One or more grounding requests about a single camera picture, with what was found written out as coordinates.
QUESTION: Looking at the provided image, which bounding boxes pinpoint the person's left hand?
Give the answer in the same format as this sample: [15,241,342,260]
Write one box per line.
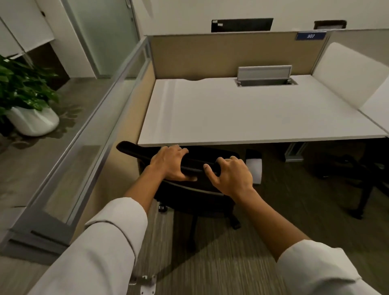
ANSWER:
[149,144,198,182]

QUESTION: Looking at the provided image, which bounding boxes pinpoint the person's right hand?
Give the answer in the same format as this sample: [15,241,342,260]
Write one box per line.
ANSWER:
[203,156,254,198]

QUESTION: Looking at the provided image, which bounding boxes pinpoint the black mesh office chair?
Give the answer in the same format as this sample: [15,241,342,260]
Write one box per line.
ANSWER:
[116,141,263,253]
[316,143,389,220]

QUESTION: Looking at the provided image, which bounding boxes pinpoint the person's left forearm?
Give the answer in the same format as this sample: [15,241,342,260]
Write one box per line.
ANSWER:
[29,165,166,295]

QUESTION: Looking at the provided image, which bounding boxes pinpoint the person's right forearm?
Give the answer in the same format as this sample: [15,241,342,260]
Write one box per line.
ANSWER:
[234,188,380,295]

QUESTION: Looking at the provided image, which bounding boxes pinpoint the white desk side divider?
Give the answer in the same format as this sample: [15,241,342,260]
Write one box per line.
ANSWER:
[311,42,389,109]

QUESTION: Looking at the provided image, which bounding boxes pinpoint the tan fabric partition panel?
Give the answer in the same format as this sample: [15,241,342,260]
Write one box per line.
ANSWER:
[148,30,332,81]

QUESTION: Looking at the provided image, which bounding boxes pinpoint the frosted glass door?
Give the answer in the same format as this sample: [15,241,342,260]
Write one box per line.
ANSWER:
[62,0,141,78]

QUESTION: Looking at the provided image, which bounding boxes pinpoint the black computer monitor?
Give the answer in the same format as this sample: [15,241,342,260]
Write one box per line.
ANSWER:
[211,18,274,33]

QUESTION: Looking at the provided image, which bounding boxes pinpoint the green potted plant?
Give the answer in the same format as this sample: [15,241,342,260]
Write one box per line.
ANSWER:
[0,54,60,118]

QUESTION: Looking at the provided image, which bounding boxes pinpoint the grey fabric partition panel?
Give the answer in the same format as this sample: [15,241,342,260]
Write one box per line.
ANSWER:
[327,29,389,67]

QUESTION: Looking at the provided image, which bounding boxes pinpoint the white window blind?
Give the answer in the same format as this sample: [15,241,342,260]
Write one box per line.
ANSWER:
[0,0,55,58]

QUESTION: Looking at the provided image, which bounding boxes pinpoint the grey desk cable hatch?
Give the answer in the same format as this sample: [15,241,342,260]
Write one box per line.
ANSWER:
[234,65,298,88]

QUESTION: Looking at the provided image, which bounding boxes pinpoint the metal floor bracket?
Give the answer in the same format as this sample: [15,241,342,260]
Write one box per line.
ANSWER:
[129,275,157,288]

